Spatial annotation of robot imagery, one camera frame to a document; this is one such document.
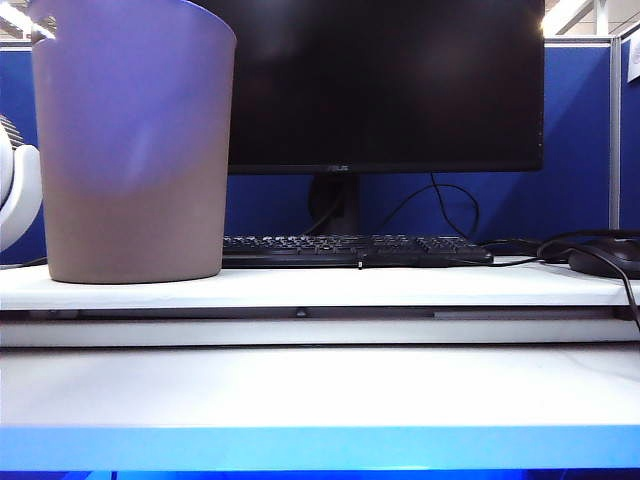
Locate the thick black mouse cable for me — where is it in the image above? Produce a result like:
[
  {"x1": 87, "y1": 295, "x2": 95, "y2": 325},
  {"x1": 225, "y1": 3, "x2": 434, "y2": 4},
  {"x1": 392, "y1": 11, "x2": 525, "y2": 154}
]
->
[{"x1": 482, "y1": 228, "x2": 640, "y2": 334}]

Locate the grey partition post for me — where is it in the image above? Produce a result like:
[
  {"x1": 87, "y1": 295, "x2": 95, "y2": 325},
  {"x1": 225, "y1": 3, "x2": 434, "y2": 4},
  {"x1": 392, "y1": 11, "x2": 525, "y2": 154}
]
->
[{"x1": 608, "y1": 37, "x2": 622, "y2": 231}]

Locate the black computer monitor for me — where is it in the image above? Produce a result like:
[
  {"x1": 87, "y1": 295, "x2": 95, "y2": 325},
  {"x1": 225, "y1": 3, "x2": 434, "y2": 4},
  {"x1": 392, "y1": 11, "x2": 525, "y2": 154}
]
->
[{"x1": 194, "y1": 0, "x2": 545, "y2": 175}]

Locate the white desk riser board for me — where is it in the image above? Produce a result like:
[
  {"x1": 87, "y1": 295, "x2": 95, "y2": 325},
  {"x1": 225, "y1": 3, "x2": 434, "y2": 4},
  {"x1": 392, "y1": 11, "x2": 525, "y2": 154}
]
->
[{"x1": 0, "y1": 262, "x2": 640, "y2": 312}]

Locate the black monitor stand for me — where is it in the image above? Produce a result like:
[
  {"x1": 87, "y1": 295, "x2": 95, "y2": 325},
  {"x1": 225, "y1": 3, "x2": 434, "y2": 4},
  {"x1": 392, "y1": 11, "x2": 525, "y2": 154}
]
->
[{"x1": 307, "y1": 173, "x2": 362, "y2": 236}]

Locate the white paper sheet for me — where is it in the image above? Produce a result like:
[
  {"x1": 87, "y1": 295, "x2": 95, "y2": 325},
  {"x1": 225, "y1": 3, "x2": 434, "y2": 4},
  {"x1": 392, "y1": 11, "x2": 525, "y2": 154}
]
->
[{"x1": 625, "y1": 39, "x2": 640, "y2": 84}]

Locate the thin black monitor cable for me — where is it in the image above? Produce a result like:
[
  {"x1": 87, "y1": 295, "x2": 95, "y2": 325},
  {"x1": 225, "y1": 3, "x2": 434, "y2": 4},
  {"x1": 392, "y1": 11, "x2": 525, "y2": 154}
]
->
[{"x1": 382, "y1": 172, "x2": 480, "y2": 242}]

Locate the black computer mouse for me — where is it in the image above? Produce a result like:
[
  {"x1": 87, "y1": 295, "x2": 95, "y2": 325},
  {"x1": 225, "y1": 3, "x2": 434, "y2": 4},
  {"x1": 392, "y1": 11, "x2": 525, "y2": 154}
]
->
[{"x1": 567, "y1": 238, "x2": 640, "y2": 280}]

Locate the grey plastic waste bin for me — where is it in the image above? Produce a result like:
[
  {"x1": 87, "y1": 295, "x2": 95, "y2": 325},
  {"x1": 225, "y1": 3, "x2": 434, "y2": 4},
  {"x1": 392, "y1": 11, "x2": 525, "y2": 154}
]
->
[{"x1": 30, "y1": 0, "x2": 238, "y2": 285}]

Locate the black computer keyboard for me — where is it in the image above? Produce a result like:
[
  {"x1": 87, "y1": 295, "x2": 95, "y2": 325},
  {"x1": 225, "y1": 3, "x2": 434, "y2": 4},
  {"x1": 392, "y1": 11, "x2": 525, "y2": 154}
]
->
[{"x1": 222, "y1": 233, "x2": 495, "y2": 269}]

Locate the white desk fan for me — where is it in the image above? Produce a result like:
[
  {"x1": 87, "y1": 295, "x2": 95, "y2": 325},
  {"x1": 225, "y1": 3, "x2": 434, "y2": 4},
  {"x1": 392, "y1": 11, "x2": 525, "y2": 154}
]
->
[{"x1": 0, "y1": 114, "x2": 44, "y2": 256}]

